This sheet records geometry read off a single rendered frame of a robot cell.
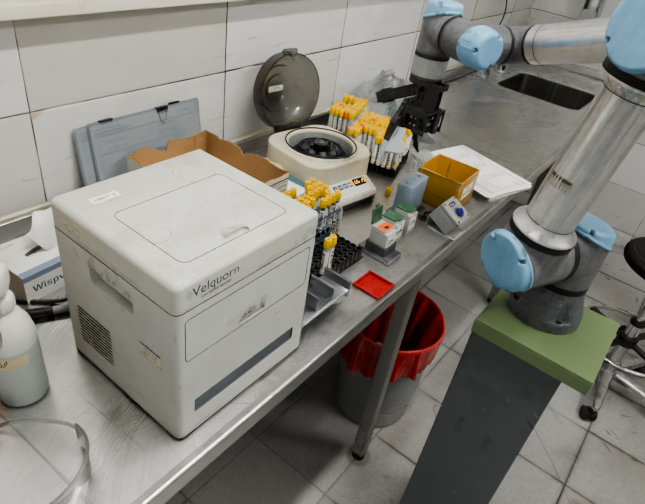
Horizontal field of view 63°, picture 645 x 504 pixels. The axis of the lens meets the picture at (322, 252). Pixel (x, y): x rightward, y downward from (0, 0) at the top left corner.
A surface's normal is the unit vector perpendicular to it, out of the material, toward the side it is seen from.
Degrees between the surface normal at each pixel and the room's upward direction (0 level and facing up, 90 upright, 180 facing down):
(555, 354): 2
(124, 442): 0
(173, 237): 0
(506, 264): 96
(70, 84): 90
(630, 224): 90
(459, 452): 90
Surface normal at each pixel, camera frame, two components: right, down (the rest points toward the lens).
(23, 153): 0.78, 0.45
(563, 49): -0.82, 0.48
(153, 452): 0.14, -0.80
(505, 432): -0.62, 0.39
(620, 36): -0.84, 0.04
